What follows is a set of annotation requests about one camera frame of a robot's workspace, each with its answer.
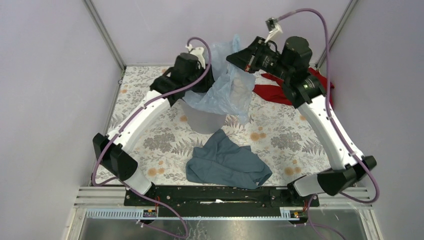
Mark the grey plastic trash bin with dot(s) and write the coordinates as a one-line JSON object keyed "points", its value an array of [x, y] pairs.
{"points": [[202, 122]]}

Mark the red cloth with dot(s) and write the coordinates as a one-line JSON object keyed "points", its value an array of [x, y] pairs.
{"points": [[275, 94]]}

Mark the floral patterned table mat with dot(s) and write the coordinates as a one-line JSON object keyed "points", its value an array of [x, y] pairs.
{"points": [[277, 133]]}

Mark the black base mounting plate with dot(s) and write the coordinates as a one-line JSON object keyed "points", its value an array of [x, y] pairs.
{"points": [[220, 201]]}

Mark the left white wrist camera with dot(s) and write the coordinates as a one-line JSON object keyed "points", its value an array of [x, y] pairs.
{"points": [[198, 52]]}

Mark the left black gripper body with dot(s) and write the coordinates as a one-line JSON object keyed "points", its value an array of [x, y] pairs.
{"points": [[202, 85]]}

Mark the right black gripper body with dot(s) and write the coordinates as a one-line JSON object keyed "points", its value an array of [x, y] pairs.
{"points": [[268, 61]]}

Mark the light blue plastic trash bag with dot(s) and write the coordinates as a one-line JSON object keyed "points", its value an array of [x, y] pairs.
{"points": [[231, 92]]}

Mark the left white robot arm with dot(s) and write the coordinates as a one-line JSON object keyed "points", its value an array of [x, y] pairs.
{"points": [[112, 149]]}

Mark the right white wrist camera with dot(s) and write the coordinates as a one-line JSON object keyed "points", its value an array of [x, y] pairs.
{"points": [[274, 29]]}

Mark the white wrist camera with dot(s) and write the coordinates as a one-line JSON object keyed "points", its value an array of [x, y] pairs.
{"points": [[198, 52], [274, 29]]}

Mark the blue-grey cloth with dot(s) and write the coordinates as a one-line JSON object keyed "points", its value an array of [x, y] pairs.
{"points": [[222, 162]]}

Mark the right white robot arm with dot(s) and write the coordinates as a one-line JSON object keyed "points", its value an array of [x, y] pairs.
{"points": [[348, 164]]}

